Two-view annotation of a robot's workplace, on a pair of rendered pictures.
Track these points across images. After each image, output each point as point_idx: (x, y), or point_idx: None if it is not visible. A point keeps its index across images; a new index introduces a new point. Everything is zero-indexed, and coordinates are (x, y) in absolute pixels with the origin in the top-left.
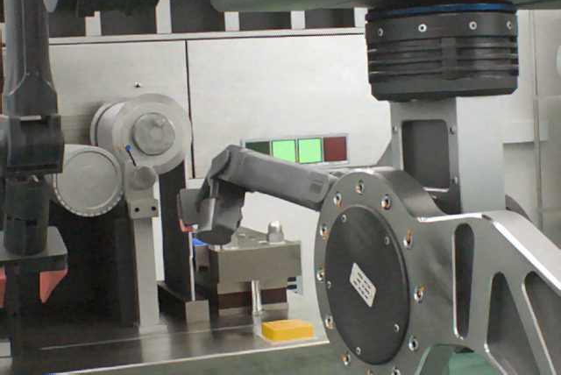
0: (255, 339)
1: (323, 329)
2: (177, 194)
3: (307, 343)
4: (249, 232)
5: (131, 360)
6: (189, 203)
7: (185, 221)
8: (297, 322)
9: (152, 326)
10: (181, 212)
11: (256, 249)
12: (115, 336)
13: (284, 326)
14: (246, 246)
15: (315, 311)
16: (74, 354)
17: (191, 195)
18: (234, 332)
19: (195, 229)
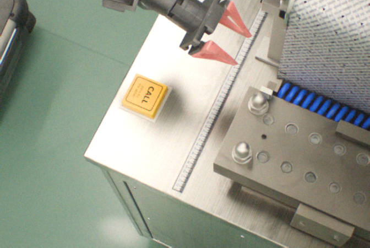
0: (163, 79)
1: (140, 134)
2: None
3: (117, 93)
4: (350, 208)
5: None
6: (208, 1)
7: (203, 0)
8: (138, 100)
9: (260, 46)
10: (219, 3)
11: (233, 120)
12: (272, 21)
13: (137, 85)
14: (251, 123)
15: (206, 189)
16: None
17: (210, 2)
18: (200, 87)
19: (364, 137)
